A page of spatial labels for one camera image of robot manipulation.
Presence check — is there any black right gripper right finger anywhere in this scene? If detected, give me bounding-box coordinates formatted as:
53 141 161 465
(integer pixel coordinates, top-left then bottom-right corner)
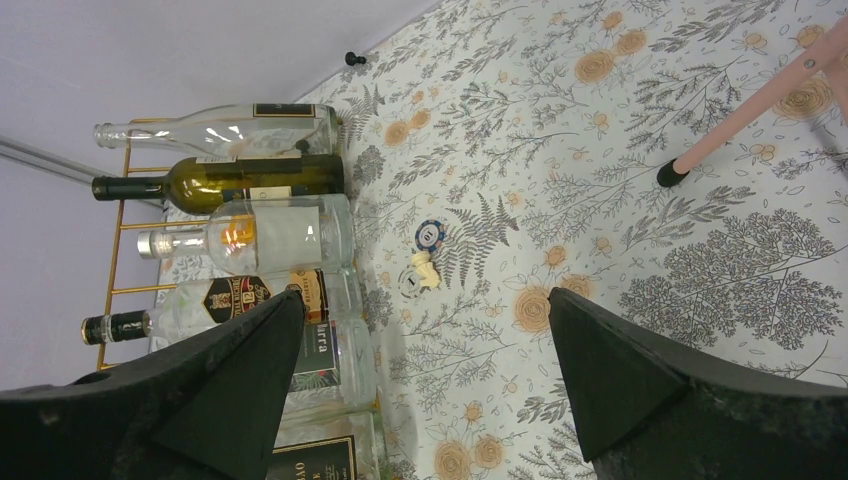
549 288 847 479

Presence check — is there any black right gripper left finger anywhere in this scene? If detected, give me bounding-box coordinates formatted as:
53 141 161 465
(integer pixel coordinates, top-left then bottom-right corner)
1 290 306 479

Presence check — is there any clear whisky bottle black cap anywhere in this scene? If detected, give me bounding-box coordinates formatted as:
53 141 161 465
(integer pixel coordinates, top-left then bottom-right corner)
81 268 362 345

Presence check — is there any clear tall bottle black label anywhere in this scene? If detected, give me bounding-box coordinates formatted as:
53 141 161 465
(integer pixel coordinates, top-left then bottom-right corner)
266 409 392 480

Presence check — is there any clear bottle dark green label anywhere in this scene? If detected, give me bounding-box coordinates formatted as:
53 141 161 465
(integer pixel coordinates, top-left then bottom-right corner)
282 317 378 421

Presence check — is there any clear round silver-cap bottle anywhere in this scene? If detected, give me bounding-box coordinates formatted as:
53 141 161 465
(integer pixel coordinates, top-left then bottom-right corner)
137 194 354 275

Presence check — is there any dark green wine bottle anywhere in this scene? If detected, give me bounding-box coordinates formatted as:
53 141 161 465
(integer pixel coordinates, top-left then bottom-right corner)
91 154 345 215

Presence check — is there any clear top wine bottle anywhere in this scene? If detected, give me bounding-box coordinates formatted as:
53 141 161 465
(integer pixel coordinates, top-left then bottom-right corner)
93 103 342 158

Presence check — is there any white poker chip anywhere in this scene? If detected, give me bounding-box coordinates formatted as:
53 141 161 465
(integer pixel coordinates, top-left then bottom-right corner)
397 266 425 299

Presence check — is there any floral table mat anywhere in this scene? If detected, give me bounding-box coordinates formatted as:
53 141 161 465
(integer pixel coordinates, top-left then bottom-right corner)
305 1 847 479

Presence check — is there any black screw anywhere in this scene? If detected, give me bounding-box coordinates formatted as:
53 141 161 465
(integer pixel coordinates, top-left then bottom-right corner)
344 51 367 66

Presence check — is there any pink music stand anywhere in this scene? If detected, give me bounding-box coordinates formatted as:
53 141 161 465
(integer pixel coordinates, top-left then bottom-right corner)
657 18 847 188

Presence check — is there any gold wire wine rack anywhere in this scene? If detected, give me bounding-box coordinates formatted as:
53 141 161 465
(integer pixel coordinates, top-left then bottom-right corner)
96 117 175 372

